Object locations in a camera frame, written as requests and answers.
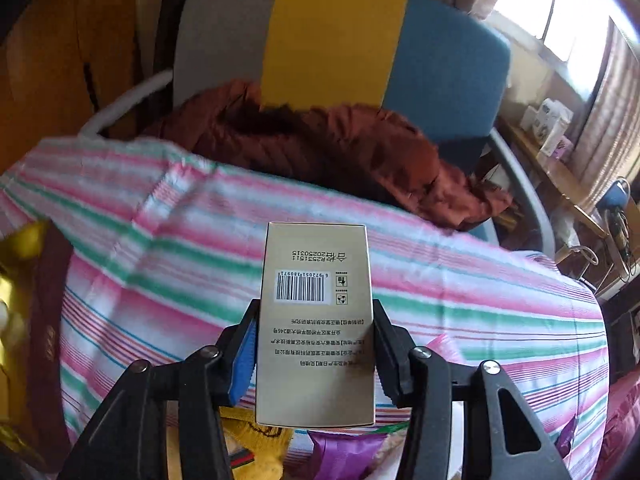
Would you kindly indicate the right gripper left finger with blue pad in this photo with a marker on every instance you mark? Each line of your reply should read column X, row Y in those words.
column 235, row 366

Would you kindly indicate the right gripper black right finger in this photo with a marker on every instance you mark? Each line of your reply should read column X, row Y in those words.
column 392, row 345

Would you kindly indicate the beige cardboard box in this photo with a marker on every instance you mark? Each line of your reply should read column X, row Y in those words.
column 315, row 363

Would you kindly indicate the yellow knitted doll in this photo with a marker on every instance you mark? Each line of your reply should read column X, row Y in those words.
column 255, row 451

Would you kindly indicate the gold metal tin box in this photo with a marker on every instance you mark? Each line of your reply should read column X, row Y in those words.
column 34, row 264

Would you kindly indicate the striped pink green bedsheet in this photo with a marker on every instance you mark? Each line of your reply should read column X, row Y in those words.
column 170, row 249

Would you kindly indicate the dark red jacket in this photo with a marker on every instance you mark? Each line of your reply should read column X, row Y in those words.
column 357, row 149

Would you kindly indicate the wooden side shelf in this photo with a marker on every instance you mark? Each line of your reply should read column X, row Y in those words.
column 556, row 174

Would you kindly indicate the red cloth at edge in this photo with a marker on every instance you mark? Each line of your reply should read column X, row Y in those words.
column 622, row 422

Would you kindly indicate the white boxes on shelf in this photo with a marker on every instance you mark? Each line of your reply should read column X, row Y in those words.
column 548, row 125

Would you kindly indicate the patterned beige curtain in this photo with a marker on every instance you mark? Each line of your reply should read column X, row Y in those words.
column 585, row 49

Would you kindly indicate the grey yellow blue chair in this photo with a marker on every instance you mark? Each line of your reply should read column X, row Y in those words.
column 443, row 70

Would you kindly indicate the brown wooden wardrobe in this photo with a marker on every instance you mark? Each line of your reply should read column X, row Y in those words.
column 61, row 62

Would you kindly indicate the black rolled mat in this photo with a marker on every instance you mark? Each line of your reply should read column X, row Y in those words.
column 166, row 35

